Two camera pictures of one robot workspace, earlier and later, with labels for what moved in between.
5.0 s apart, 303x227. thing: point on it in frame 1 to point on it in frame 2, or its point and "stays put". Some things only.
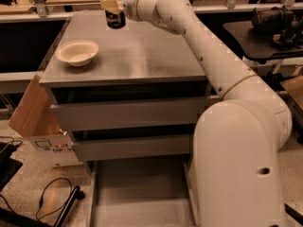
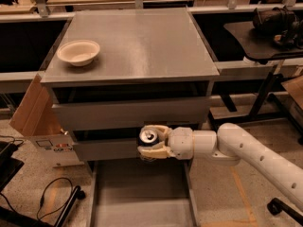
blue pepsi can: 115,21 to 148,138
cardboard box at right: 294,86 stays put
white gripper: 130,0 to 180,143
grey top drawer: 138,115 stays put
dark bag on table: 275,19 stays put
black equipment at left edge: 8,165 stays put
